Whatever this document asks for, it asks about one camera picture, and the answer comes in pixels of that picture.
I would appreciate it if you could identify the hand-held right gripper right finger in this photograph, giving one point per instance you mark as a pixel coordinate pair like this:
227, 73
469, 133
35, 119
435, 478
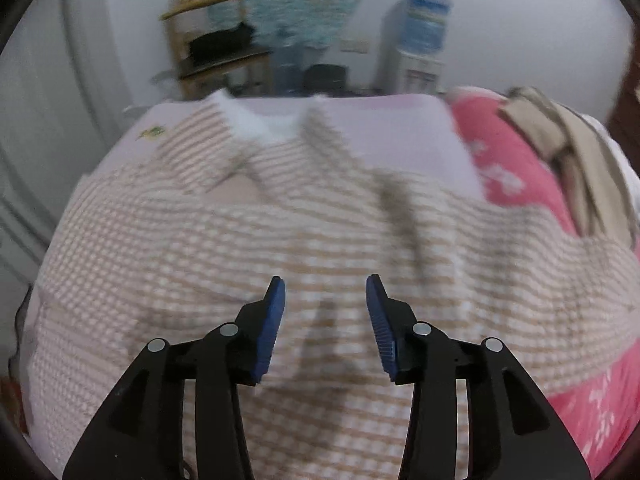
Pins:
382, 330

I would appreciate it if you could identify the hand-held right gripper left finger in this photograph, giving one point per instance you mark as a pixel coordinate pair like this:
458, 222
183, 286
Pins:
270, 330

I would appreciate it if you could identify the checkered beige white blanket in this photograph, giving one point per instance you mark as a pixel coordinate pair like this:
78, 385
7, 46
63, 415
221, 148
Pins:
200, 240

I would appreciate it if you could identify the beige clothes pile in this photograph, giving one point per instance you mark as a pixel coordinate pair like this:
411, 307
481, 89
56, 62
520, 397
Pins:
575, 150

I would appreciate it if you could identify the pink floral blanket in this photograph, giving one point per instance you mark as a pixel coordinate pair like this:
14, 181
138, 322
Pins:
510, 170

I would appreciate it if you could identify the black bin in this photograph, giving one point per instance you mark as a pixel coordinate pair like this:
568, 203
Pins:
325, 80

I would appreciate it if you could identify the white water dispenser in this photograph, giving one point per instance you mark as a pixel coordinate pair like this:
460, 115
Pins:
415, 72

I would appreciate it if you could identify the black bag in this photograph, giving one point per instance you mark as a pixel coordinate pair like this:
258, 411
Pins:
220, 40

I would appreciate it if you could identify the white garment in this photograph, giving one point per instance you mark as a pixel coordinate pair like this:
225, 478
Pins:
607, 140

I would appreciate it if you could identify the blue water bottle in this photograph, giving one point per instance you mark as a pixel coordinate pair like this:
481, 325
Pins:
425, 20

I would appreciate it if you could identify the wooden chair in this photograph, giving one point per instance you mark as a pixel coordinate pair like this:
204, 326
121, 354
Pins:
205, 0

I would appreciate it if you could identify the white wall socket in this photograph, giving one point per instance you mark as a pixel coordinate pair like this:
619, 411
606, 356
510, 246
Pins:
355, 46

